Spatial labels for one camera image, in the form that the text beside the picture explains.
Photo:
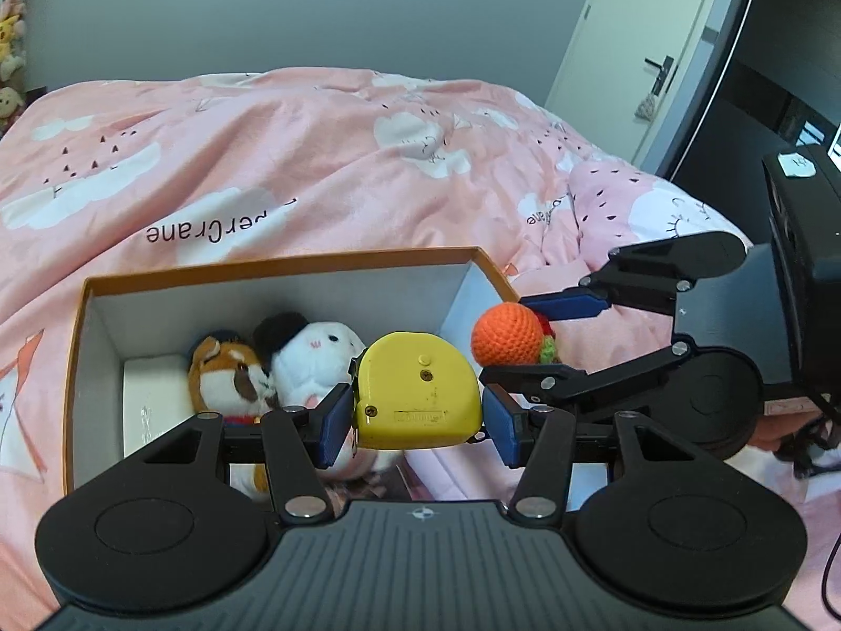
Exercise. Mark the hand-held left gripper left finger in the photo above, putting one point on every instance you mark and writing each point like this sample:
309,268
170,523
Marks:
335,424

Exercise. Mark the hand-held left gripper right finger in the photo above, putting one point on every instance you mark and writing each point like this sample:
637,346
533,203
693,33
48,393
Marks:
502,430

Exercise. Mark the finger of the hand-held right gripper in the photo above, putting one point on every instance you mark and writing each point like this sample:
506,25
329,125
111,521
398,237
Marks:
571,305
525,378

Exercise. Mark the orange crochet ball charm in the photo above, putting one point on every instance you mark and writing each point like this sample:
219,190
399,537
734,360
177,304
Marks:
506,335

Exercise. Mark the pink card wallet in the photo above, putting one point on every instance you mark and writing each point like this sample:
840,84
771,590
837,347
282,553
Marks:
447,473

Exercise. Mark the illustrated card pack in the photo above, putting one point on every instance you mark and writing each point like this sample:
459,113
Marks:
374,490

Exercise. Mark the white plush toy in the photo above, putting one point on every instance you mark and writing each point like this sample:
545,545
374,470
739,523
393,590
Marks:
315,348

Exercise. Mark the yellow tape measure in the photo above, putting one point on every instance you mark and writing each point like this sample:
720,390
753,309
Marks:
414,394

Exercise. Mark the brown plush toy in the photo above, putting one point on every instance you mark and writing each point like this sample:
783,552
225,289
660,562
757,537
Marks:
230,374

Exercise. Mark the orange cardboard box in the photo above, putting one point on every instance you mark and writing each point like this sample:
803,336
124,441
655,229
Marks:
197,315

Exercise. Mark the white glasses case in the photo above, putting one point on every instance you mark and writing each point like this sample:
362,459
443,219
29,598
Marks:
154,401

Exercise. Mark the black glossy cabinet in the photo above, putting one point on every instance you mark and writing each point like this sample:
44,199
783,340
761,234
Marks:
755,79

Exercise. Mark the pink cloud print blanket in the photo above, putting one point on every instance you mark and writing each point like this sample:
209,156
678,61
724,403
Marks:
263,177

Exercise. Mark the white door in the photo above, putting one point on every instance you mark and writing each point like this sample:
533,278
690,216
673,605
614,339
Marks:
617,26

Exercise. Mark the clear tube of plush toys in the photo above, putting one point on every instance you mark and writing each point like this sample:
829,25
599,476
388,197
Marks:
10,26

